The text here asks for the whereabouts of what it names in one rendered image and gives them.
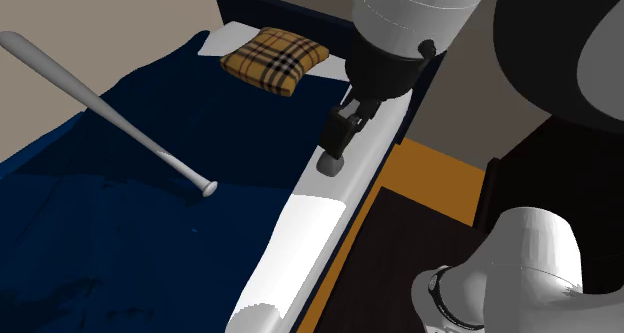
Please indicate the grey baseball bat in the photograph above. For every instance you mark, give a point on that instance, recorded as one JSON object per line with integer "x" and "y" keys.
{"x": 97, "y": 103}

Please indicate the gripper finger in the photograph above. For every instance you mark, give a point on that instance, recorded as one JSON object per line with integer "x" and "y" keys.
{"x": 371, "y": 109}
{"x": 339, "y": 132}

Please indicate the yellow plaid cushion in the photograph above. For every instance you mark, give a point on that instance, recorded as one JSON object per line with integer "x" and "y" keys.
{"x": 275, "y": 59}

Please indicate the bed with dark blue blanket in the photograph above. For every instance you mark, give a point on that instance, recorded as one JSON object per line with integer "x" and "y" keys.
{"x": 312, "y": 234}

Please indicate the small grey round object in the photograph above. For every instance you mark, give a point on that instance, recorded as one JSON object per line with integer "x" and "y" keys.
{"x": 330, "y": 166}

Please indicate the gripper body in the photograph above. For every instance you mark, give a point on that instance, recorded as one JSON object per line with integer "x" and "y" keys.
{"x": 385, "y": 73}

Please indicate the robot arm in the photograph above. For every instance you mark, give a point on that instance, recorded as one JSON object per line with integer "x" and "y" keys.
{"x": 531, "y": 273}

